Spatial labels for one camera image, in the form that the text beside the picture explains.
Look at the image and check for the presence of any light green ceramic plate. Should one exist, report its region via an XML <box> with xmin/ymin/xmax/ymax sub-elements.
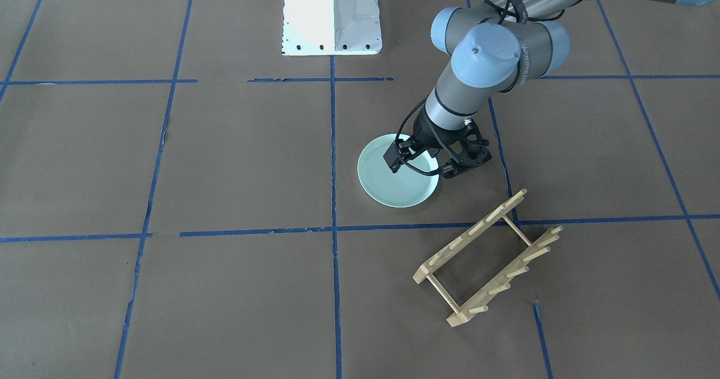
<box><xmin>357</xmin><ymin>134</ymin><xmax>439</xmax><ymax>208</ymax></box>

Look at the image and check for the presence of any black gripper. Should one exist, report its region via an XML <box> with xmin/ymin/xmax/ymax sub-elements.
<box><xmin>383</xmin><ymin>111</ymin><xmax>492</xmax><ymax>179</ymax></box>

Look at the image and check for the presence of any wooden dish rack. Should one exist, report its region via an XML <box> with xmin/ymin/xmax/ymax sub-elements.
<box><xmin>412</xmin><ymin>189</ymin><xmax>563</xmax><ymax>326</ymax></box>

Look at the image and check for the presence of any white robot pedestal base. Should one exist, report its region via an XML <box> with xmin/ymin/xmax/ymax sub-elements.
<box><xmin>281</xmin><ymin>0</ymin><xmax>383</xmax><ymax>56</ymax></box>

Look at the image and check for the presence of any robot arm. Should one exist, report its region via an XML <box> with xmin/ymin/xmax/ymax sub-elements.
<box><xmin>383</xmin><ymin>0</ymin><xmax>715</xmax><ymax>178</ymax></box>

